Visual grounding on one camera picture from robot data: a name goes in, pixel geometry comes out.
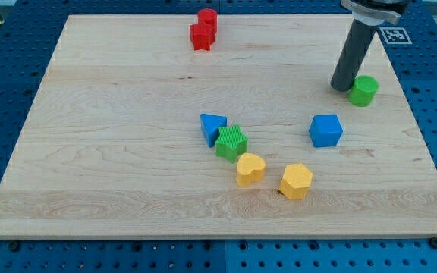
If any yellow heart block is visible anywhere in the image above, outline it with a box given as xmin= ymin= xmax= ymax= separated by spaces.
xmin=236 ymin=152 xmax=266 ymax=187

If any white fiducial marker tag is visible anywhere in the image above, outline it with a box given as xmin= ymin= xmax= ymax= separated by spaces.
xmin=379 ymin=27 xmax=412 ymax=45

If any red star block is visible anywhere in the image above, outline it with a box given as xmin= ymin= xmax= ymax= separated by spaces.
xmin=189 ymin=23 xmax=215 ymax=51

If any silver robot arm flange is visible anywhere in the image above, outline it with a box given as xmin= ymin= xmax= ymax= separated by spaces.
xmin=340 ymin=0 xmax=413 ymax=26

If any blue triangle block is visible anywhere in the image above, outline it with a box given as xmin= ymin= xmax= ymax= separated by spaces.
xmin=200 ymin=113 xmax=228 ymax=147

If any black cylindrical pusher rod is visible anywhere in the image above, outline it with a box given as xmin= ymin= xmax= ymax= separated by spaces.
xmin=330 ymin=19 xmax=376 ymax=92

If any yellow hexagon block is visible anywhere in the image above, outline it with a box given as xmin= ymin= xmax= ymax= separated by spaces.
xmin=279 ymin=163 xmax=313 ymax=200

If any red cylinder block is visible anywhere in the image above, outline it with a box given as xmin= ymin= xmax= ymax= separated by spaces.
xmin=197 ymin=8 xmax=218 ymax=33

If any green cylinder block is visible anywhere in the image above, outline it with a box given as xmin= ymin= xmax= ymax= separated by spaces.
xmin=347 ymin=75 xmax=379 ymax=107

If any blue cube block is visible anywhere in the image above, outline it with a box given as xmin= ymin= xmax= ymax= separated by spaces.
xmin=309 ymin=114 xmax=343 ymax=148

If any light wooden board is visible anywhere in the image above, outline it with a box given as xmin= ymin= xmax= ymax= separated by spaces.
xmin=0 ymin=15 xmax=437 ymax=240

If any green star block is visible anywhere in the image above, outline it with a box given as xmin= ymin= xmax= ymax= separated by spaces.
xmin=215 ymin=125 xmax=248 ymax=163

